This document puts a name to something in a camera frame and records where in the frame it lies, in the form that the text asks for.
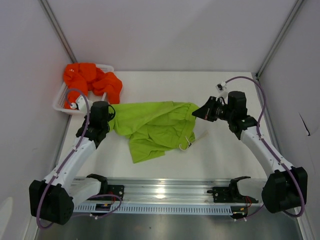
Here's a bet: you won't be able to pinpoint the right aluminium frame post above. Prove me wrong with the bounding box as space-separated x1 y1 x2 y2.
255 0 307 80

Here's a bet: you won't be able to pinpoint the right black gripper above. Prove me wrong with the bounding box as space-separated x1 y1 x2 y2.
191 97 234 123

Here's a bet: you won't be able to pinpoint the aluminium frame post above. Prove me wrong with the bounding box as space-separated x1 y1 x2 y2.
38 0 77 63
255 0 307 80

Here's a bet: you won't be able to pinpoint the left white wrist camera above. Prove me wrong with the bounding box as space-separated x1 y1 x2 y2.
70 96 87 113

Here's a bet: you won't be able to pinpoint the white plastic basket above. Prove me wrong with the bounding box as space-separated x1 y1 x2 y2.
52 63 115 115

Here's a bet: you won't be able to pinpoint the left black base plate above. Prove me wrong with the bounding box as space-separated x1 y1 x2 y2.
99 184 125 202

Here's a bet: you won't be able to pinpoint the left aluminium frame post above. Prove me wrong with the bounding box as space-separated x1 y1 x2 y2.
38 0 77 63

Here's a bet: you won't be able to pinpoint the lime green shorts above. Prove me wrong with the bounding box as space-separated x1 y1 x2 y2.
109 101 199 164

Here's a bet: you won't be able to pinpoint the aluminium mounting rail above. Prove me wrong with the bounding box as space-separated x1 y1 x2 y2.
69 177 268 203

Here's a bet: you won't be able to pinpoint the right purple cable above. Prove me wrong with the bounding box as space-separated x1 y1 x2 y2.
224 76 307 222

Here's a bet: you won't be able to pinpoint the purple cable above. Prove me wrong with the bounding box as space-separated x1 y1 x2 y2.
36 87 123 230
224 76 307 222

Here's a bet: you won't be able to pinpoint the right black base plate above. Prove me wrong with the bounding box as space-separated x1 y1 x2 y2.
206 186 259 204

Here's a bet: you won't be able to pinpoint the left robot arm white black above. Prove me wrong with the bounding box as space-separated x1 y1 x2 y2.
29 101 116 229

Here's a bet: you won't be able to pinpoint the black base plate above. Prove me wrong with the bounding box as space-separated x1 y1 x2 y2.
206 186 259 204
99 184 125 202

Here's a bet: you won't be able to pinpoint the orange shorts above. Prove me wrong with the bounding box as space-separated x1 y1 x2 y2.
63 62 123 104

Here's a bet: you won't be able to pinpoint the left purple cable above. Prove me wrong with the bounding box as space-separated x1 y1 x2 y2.
36 87 123 230

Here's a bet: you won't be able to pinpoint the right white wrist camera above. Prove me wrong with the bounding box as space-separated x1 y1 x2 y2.
216 81 229 98

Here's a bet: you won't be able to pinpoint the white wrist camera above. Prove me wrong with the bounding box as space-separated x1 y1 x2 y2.
216 81 229 98
70 96 87 113

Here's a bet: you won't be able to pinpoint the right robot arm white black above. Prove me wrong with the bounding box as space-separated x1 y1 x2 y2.
192 91 308 218

